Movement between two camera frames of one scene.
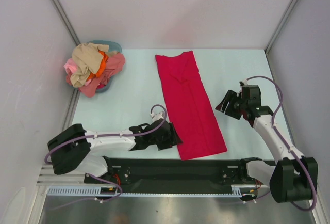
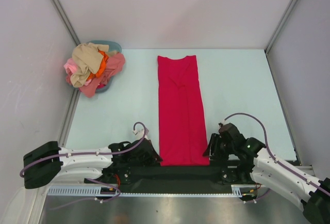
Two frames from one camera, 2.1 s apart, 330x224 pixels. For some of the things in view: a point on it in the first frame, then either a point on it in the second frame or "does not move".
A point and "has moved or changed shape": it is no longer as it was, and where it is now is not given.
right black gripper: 230,96 -> 212,150
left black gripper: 171,139 -> 153,158
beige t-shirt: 87,57 does not move
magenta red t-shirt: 190,106 has moved or changed shape
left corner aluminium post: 54,0 does not move
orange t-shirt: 101,67 does not move
